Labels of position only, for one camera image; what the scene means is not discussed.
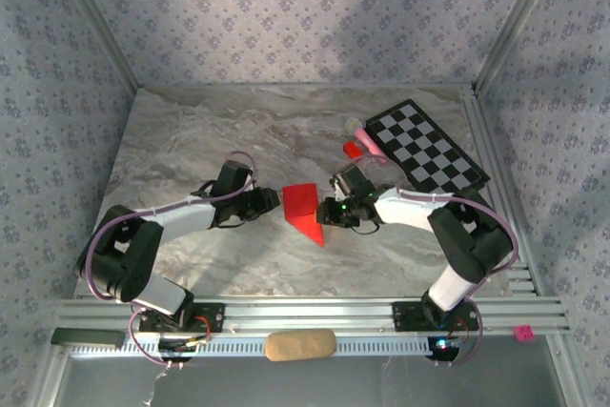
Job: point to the red cloth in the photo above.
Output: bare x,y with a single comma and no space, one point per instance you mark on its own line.
300,207

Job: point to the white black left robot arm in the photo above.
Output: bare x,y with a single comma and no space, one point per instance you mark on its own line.
186,221

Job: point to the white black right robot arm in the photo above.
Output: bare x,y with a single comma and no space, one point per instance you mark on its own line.
405,209

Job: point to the small red block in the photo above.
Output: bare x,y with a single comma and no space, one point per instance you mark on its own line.
352,148

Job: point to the pink toy microphone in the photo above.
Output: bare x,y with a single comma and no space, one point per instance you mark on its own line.
367,140

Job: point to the black white checkerboard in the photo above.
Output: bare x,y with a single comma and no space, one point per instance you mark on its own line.
429,145

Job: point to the tan oval pad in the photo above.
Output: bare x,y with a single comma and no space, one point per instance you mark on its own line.
300,345

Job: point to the black flat bar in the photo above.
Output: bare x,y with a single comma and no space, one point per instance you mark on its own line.
86,338

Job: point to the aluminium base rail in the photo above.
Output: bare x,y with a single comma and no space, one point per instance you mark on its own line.
310,314

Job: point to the aluminium back rail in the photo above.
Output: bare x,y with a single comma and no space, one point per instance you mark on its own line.
305,86

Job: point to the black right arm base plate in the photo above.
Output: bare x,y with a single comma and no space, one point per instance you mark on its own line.
405,316

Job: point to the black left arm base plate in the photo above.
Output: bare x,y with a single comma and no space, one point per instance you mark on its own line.
209,319

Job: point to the aluminium side rail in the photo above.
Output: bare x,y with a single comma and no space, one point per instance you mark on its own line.
482,140

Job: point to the aluminium frame post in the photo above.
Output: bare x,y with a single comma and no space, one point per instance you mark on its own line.
515,21

